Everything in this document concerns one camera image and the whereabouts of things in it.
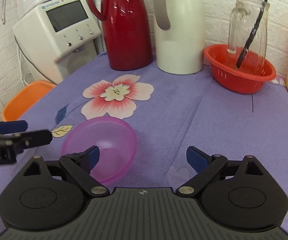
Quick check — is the purple plastic bowl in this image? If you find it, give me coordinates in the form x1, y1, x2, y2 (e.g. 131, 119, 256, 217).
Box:
61, 116, 137, 185

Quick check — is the orange plastic stool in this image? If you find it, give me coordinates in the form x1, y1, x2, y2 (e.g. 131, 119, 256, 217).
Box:
1, 80, 56, 121

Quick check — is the purple floral tablecloth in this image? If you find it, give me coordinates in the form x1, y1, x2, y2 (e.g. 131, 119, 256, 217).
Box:
0, 52, 288, 240

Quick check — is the white water dispenser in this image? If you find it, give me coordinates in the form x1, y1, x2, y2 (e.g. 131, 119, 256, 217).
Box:
13, 0, 101, 85

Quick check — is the red plastic basket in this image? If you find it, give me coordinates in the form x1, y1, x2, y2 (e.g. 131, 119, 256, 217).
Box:
203, 44, 276, 94

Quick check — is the black straw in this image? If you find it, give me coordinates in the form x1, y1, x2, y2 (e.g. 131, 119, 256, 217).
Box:
235, 0, 270, 69

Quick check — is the glass pitcher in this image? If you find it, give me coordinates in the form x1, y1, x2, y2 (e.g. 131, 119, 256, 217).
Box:
227, 0, 271, 75

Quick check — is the red thermos jug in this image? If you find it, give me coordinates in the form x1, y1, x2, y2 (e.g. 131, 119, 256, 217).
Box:
88, 0, 153, 71

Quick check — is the white thermos jug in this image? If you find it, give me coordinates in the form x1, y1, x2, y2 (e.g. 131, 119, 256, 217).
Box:
153, 0, 206, 75

